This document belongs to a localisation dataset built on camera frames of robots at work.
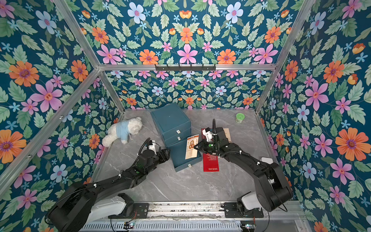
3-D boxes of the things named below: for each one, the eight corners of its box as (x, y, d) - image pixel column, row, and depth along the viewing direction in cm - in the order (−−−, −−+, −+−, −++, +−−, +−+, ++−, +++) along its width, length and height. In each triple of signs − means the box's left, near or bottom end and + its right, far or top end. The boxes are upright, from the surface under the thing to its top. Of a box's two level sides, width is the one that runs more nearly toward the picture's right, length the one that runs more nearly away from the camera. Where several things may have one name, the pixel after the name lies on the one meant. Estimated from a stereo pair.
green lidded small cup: (236, 123, 113) (237, 119, 110) (234, 116, 118) (235, 112, 114) (244, 123, 113) (245, 119, 110) (242, 116, 118) (243, 112, 114)
